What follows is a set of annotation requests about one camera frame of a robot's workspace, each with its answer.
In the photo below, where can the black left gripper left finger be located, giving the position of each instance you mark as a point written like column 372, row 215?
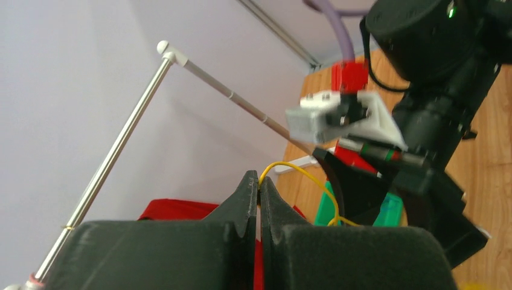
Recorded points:
column 216, row 252

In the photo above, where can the silver horizontal rack rail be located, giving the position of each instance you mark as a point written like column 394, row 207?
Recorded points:
column 37, row 279

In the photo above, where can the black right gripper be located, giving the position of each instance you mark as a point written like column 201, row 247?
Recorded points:
column 432, row 200

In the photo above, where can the red t-shirt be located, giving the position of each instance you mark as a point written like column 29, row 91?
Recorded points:
column 178, row 210

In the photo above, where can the beige rack pole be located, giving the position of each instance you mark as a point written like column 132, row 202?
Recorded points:
column 176, row 57

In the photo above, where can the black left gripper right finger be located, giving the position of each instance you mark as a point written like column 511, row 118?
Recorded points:
column 299, row 255

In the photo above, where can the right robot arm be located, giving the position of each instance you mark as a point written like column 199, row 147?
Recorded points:
column 451, row 53

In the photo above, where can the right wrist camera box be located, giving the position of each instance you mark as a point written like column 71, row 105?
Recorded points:
column 330, row 115

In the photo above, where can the red storage bin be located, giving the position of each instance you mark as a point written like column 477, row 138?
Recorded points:
column 351, row 158

